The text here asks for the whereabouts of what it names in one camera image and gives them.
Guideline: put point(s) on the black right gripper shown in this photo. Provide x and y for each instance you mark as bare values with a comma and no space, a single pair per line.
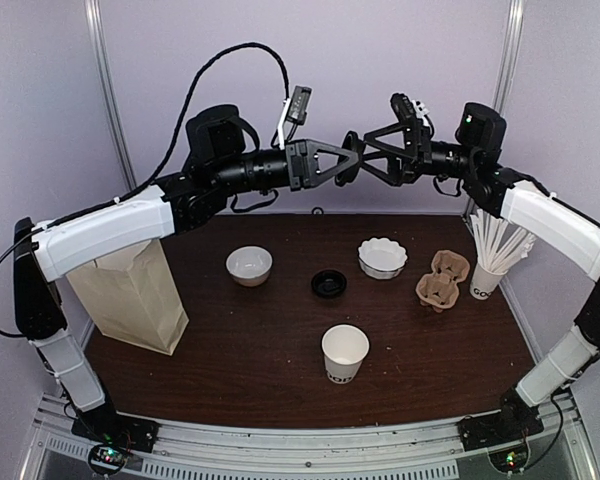
417,152

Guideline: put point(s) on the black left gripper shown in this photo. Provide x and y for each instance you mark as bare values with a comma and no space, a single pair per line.
307,147

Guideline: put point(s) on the white paper coffee cup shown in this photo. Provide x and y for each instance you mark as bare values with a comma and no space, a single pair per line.
344,347

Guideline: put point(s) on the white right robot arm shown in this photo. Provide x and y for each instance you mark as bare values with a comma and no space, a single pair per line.
523,201

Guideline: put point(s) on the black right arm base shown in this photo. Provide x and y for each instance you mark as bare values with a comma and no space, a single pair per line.
485,431

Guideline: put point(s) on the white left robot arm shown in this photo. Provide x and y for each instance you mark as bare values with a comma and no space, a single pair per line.
218,167

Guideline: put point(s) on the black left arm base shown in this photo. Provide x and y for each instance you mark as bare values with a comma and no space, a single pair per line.
112,428

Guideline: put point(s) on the black coffee lid on table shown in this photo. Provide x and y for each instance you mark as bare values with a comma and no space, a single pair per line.
329,284

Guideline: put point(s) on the white scalloped bowl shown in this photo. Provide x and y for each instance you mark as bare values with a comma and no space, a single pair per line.
382,258

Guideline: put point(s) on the plain white round bowl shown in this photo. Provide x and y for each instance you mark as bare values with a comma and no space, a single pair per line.
249,266

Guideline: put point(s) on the brown cardboard cup carrier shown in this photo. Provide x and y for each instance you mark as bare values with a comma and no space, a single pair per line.
439,289

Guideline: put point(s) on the paper cup holding straws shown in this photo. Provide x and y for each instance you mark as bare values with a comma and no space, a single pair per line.
499,247

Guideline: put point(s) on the brown paper bag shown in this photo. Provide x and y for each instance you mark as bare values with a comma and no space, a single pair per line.
131,296

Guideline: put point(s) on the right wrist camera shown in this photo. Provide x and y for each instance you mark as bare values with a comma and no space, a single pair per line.
404,108

